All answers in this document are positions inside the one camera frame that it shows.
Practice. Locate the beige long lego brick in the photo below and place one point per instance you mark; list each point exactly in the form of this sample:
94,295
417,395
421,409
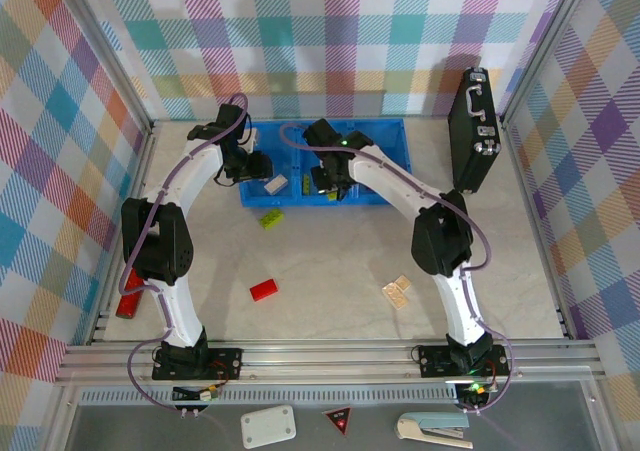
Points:
395,297
276,185

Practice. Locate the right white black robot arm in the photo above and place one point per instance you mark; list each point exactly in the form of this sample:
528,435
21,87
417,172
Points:
390,181

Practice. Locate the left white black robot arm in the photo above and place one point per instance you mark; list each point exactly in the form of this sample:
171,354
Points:
175,311

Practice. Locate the blue three-compartment plastic bin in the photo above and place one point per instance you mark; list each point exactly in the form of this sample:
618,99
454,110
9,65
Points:
280,146

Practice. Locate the small beige lego brick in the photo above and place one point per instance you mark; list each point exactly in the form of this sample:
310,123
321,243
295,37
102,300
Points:
403,284

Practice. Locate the red lego brick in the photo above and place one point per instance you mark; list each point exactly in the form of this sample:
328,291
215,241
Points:
263,290

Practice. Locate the black briefcase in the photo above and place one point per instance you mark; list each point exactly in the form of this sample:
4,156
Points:
472,136

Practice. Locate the red glitter tube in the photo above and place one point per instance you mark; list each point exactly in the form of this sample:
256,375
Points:
129,306

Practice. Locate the red black triangle sign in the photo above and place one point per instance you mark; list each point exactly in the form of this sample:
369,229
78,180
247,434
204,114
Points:
339,418

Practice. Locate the white rectangular plate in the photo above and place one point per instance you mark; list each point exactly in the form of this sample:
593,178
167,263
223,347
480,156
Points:
268,426

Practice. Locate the grey white stapler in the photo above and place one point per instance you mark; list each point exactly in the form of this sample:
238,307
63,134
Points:
430,425

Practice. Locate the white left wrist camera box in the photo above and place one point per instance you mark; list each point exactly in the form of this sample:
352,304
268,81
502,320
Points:
253,137

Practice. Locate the aluminium side rail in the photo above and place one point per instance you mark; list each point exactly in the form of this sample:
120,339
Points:
532,211
125,171

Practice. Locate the aluminium corner post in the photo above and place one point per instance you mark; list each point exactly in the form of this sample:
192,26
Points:
105,51
545,46

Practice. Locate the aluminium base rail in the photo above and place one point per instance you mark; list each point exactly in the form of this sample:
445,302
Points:
325,361

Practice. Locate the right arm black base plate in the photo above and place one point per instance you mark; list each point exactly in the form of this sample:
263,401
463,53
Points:
435,361

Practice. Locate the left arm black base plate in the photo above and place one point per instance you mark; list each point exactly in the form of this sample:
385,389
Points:
225,363

